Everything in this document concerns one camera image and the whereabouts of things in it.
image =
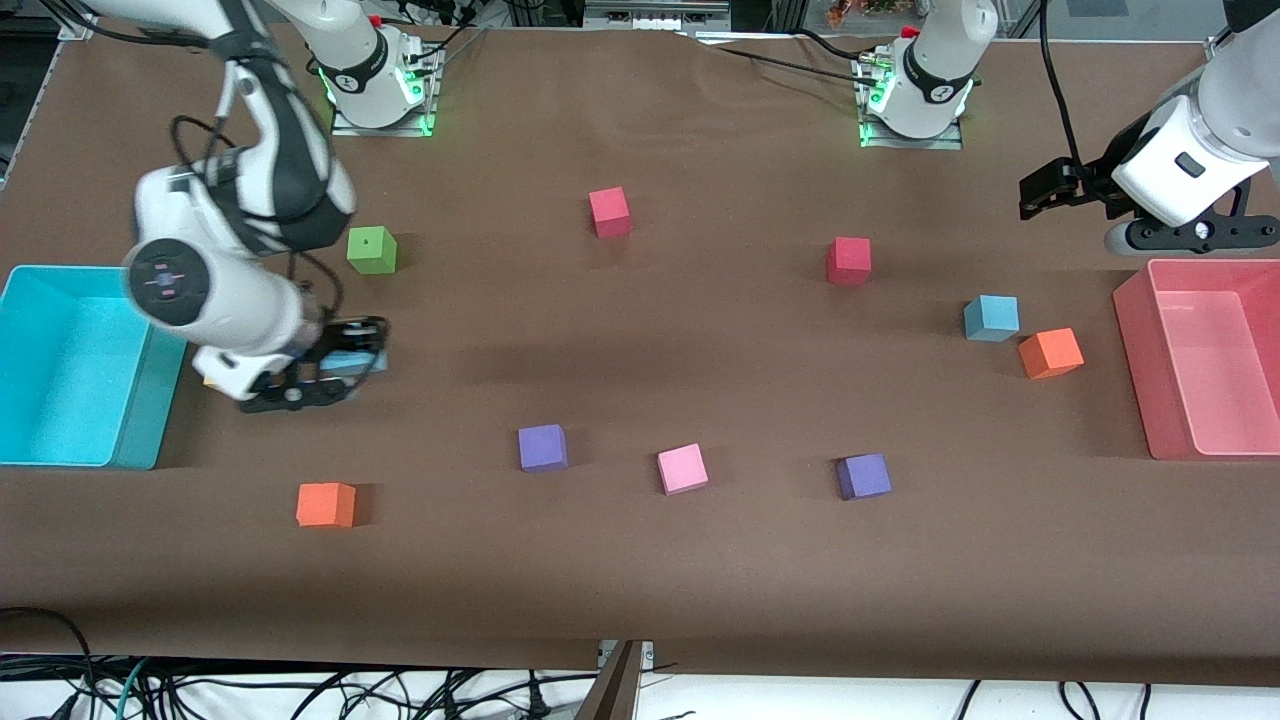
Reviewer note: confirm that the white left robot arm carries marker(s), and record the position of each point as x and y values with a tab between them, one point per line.
1240	110

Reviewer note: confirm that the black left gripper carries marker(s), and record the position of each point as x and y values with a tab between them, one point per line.
1089	186

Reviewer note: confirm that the light blue foam block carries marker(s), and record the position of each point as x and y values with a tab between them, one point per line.
992	316
352	362

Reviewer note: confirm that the brown table cover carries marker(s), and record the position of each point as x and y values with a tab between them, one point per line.
700	580

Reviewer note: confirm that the red foam block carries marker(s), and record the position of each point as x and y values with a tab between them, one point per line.
848	260
610	210

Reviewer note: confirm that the grey metal box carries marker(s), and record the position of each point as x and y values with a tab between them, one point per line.
655	15

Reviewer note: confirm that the pink plastic bin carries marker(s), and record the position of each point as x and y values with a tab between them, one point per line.
1220	370

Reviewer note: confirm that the dark metal post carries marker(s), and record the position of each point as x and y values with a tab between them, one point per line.
610	695

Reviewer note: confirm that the pink foam block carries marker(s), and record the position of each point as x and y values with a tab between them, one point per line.
682	468

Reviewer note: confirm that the green foam block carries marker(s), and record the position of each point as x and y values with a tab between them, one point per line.
370	252

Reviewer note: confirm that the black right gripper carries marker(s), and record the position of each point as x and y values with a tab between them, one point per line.
347	338

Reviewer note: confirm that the cyan plastic bin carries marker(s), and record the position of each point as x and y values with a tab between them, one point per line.
60	370

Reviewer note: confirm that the aluminium frame profile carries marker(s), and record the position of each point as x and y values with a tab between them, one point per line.
78	22

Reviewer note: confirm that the purple foam block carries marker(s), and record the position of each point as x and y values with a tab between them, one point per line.
541	447
862	476

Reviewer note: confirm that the orange foam block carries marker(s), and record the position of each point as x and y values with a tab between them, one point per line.
324	504
1050	352

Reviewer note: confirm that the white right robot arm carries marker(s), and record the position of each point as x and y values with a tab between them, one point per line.
170	280

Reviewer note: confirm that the silver metal bracket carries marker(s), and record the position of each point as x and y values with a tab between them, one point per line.
648	652

